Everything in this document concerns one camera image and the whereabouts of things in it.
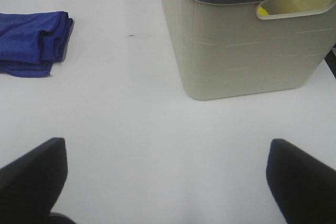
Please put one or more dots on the beige plastic basket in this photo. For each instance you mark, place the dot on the beige plastic basket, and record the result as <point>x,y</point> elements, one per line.
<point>227,48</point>

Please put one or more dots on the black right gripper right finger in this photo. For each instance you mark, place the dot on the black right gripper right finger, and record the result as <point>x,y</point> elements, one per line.
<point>302,186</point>

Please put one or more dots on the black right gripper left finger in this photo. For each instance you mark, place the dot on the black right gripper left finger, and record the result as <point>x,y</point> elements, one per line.
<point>31,184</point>

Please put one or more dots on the blue towel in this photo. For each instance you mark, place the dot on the blue towel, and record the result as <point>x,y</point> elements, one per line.
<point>32,43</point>

